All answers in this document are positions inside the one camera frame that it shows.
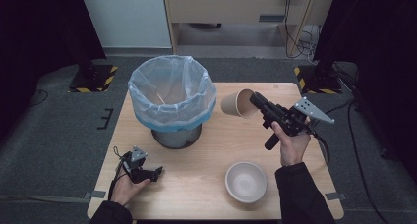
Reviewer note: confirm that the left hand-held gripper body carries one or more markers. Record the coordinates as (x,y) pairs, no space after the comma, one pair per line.
(136,170)

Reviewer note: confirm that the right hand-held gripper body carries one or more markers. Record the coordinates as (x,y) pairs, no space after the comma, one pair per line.
(288,121)

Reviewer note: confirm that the brown paper cup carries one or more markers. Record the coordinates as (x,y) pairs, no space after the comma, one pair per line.
(234,104)

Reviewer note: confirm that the grey metal trash bin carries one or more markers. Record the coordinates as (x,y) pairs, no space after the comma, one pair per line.
(177,139)

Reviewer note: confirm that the wooden chopstick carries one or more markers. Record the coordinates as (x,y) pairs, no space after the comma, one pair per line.
(161,99)

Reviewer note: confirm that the translucent blue trash bag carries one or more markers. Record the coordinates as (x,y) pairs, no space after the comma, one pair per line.
(170,83)

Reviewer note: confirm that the person's left hand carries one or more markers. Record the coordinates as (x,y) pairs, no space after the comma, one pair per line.
(126,190)

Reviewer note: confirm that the person's right hand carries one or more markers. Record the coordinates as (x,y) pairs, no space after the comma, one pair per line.
(293,147)

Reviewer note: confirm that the grey tape strip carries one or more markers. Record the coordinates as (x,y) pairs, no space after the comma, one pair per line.
(95,195)
(337,196)

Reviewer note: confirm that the black stand base striped tape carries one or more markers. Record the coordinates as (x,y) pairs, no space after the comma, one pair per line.
(319,81)
(93,78)

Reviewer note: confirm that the white paper bowl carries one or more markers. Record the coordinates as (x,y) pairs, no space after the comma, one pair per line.
(246,182)

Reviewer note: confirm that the dark curtain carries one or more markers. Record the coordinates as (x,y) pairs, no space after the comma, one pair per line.
(380,53)
(39,37)

